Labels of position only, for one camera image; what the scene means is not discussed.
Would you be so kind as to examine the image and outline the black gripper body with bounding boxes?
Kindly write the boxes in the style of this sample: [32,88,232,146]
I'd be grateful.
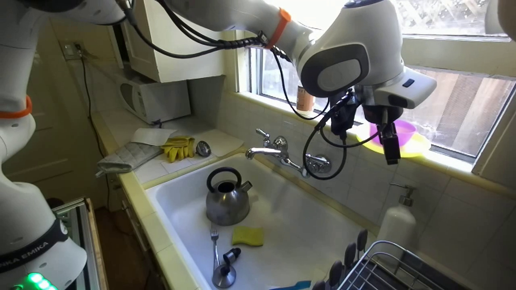
[363,102,406,130]

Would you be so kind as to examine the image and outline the purple bowl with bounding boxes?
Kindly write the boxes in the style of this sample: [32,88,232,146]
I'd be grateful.
[369,117,419,148]

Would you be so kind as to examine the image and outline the yellow plate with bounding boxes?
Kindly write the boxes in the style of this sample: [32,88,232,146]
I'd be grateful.
[348,127,432,160]

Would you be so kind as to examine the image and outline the dark dish drying rack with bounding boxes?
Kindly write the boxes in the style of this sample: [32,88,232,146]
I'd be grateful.
[311,228,469,290]

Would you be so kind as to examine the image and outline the white soap dispenser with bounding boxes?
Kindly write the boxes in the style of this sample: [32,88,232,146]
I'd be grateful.
[377,183,419,249]

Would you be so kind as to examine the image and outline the pump bottle with orange liquid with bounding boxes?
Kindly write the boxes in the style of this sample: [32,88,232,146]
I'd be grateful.
[295,85,316,112]

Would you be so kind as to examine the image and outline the white kitchen sink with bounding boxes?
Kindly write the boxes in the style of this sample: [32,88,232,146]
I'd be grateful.
[143,151,377,290]

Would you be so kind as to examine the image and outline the yellow sponge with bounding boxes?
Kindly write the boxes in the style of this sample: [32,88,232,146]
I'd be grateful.
[231,223,266,249]

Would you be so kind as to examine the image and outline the blue plastic utensil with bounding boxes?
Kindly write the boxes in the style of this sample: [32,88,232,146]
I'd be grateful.
[271,278,313,290]

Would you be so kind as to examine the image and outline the yellow cloth on counter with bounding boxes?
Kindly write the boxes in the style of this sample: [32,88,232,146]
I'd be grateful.
[160,135,198,164]

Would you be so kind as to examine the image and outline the white cabinet door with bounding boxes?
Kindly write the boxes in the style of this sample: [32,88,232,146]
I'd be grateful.
[119,0,227,85]

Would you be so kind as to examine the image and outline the white paper sheet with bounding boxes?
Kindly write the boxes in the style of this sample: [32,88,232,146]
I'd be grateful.
[131,125,179,148]

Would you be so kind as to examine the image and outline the gray folded towel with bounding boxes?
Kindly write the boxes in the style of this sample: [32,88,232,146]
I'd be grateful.
[95,139,163,177]

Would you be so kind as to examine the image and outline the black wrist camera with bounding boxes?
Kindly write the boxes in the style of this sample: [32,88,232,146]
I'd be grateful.
[327,90,361,135]

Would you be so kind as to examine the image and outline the cream window frame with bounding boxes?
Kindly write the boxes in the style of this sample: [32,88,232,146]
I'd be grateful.
[235,0,516,178]

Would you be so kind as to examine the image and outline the chrome wall faucet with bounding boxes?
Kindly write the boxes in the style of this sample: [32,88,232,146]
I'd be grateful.
[243,127,335,178]

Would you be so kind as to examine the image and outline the small orange cable strap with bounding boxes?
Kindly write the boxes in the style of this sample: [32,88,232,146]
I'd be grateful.
[266,6,293,48]

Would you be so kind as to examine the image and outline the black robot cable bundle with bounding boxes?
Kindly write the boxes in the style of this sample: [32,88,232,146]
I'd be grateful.
[114,0,377,181]

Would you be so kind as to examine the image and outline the steel kettle with black handle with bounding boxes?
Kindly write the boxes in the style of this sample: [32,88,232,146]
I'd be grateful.
[205,165,255,226]

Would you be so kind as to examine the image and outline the wall power outlet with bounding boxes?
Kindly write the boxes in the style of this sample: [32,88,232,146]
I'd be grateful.
[61,40,82,61]

